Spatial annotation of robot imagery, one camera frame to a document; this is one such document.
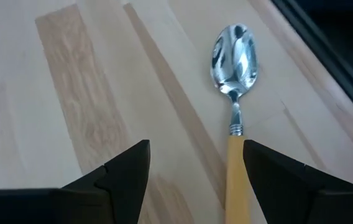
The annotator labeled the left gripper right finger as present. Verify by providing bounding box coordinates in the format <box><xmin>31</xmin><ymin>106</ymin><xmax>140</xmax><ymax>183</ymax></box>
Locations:
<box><xmin>243</xmin><ymin>139</ymin><xmax>353</xmax><ymax>224</ymax></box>

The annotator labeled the orange handled metal spoon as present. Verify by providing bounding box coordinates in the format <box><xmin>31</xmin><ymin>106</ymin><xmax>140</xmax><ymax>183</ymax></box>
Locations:
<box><xmin>209</xmin><ymin>23</ymin><xmax>260</xmax><ymax>224</ymax></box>

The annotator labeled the black metal table frame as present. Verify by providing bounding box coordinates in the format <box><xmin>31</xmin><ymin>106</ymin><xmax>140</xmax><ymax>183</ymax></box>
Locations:
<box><xmin>271</xmin><ymin>0</ymin><xmax>353</xmax><ymax>128</ymax></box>

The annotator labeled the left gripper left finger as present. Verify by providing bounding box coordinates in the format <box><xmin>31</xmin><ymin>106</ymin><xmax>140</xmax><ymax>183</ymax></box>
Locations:
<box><xmin>0</xmin><ymin>139</ymin><xmax>151</xmax><ymax>224</ymax></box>

